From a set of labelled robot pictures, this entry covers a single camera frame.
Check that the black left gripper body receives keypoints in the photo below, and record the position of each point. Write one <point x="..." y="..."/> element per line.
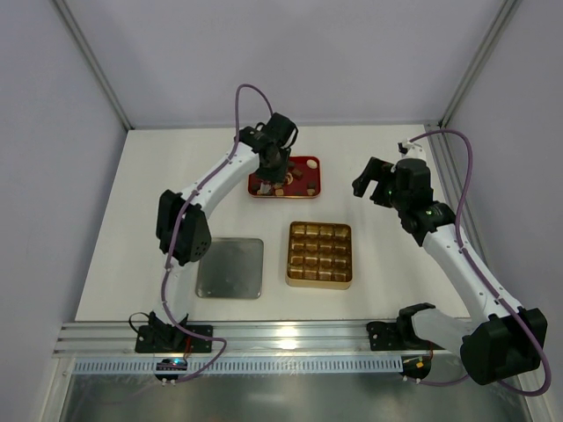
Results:
<point x="271" y="173"/>

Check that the slotted cable duct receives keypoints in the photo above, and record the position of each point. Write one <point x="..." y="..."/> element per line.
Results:
<point x="242" y="365"/>

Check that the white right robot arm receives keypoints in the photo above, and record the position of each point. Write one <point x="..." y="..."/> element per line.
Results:
<point x="502" y="338"/>

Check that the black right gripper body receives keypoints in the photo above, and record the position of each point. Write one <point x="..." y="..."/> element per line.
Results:
<point x="380" y="186"/>

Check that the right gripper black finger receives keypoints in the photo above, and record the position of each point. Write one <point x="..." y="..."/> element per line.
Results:
<point x="358" y="186"/>
<point x="376" y="170"/>

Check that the gold chocolate box tray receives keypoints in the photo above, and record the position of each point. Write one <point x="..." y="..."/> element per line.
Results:
<point x="320" y="255"/>

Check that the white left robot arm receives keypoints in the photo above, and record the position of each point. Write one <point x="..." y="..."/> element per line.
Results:
<point x="182" y="218"/>

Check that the aluminium front rail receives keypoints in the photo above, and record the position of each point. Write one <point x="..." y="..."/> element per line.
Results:
<point x="113" y="338"/>

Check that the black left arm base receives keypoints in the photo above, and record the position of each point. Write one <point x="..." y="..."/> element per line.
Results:
<point x="156" y="336"/>

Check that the red tray lid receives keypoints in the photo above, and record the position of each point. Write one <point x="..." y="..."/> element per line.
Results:
<point x="292" y="187"/>

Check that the square metal plate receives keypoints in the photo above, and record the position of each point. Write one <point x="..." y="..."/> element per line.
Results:
<point x="231" y="269"/>

